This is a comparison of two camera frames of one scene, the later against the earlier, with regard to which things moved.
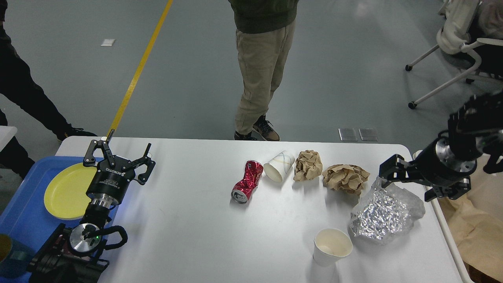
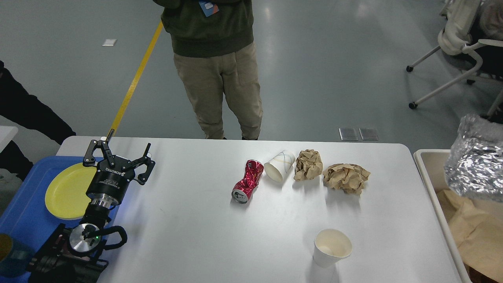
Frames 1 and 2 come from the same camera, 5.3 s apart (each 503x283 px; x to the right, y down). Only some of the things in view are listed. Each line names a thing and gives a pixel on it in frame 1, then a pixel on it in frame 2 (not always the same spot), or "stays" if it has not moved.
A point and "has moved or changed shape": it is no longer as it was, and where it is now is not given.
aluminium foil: x=385 y=216 has moved or changed shape
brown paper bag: x=478 y=235 stays
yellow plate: x=65 y=196 stays
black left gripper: x=111 y=181 stays
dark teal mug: x=15 y=257 stays
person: x=265 y=32 → x=215 y=54
